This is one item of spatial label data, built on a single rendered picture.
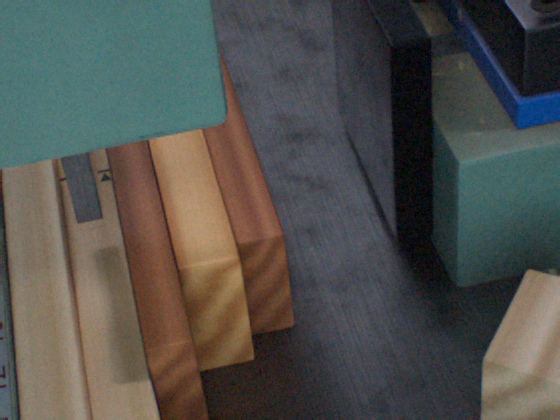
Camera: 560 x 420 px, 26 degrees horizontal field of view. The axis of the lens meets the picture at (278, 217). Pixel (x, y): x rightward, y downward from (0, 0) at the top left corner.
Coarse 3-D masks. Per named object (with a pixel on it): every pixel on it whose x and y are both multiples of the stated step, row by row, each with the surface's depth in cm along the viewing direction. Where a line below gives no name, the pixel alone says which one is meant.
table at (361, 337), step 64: (256, 0) 62; (320, 0) 62; (256, 64) 58; (320, 64) 57; (256, 128) 54; (320, 128) 54; (320, 192) 50; (320, 256) 48; (384, 256) 47; (320, 320) 45; (384, 320) 45; (448, 320) 44; (256, 384) 43; (320, 384) 43; (384, 384) 42; (448, 384) 42
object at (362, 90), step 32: (352, 0) 46; (384, 0) 43; (352, 32) 47; (384, 32) 42; (416, 32) 42; (352, 64) 48; (384, 64) 43; (416, 64) 42; (352, 96) 50; (384, 96) 44; (416, 96) 43; (352, 128) 51; (384, 128) 45; (416, 128) 44; (384, 160) 46; (416, 160) 44; (384, 192) 47; (416, 192) 45; (416, 224) 47
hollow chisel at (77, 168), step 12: (72, 156) 41; (84, 156) 41; (72, 168) 41; (84, 168) 41; (72, 180) 41; (84, 180) 41; (72, 192) 42; (84, 192) 42; (96, 192) 42; (84, 204) 42; (96, 204) 42; (84, 216) 42; (96, 216) 43
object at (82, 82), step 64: (0, 0) 33; (64, 0) 34; (128, 0) 34; (192, 0) 34; (0, 64) 34; (64, 64) 35; (128, 64) 35; (192, 64) 36; (0, 128) 36; (64, 128) 36; (128, 128) 37; (192, 128) 37
